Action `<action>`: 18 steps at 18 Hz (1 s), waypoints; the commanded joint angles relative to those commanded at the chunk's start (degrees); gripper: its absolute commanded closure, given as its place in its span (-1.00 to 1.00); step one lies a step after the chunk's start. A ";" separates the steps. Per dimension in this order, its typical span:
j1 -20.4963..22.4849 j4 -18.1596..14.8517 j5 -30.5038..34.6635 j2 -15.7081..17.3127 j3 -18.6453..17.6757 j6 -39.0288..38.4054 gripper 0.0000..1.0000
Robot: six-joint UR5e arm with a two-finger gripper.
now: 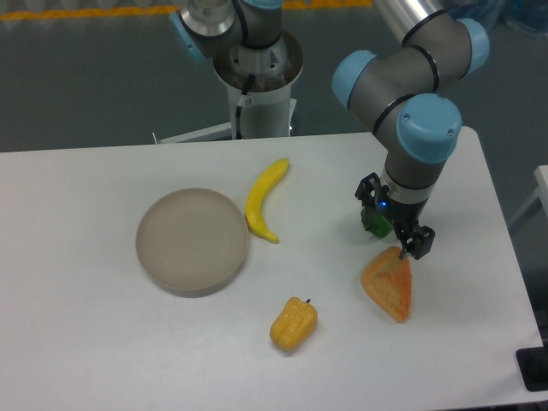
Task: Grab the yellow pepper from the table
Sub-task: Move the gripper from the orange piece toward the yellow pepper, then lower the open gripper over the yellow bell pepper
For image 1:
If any white furniture at right edge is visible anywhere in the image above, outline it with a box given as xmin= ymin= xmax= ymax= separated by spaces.
xmin=507 ymin=164 xmax=547 ymax=235

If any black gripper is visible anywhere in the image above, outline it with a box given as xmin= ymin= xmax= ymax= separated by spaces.
xmin=354 ymin=173 xmax=435 ymax=260

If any yellow banana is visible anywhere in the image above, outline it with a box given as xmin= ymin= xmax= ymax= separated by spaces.
xmin=244 ymin=158 xmax=290 ymax=244

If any green bell pepper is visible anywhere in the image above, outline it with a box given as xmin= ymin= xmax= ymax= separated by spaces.
xmin=360 ymin=207 xmax=393 ymax=238

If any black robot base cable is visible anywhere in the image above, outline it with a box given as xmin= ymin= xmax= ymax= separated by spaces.
xmin=233 ymin=74 xmax=256 ymax=140

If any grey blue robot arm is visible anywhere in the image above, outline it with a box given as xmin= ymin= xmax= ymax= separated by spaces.
xmin=170 ymin=1 xmax=490 ymax=259

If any orange bell pepper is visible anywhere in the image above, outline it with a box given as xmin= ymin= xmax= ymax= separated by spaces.
xmin=360 ymin=246 xmax=413 ymax=323

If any black box at table edge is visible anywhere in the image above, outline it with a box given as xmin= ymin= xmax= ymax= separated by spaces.
xmin=515 ymin=347 xmax=547 ymax=392

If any yellow bell pepper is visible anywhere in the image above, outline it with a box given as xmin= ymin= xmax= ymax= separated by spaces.
xmin=269 ymin=296 xmax=319 ymax=353

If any beige round plate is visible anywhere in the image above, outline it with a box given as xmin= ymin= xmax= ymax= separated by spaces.
xmin=135 ymin=188 xmax=249 ymax=298

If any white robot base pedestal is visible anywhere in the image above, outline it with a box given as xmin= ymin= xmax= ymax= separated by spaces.
xmin=158 ymin=30 xmax=303 ymax=144

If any blue plastic bag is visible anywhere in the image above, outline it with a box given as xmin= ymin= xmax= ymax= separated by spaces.
xmin=441 ymin=0 xmax=547 ymax=37

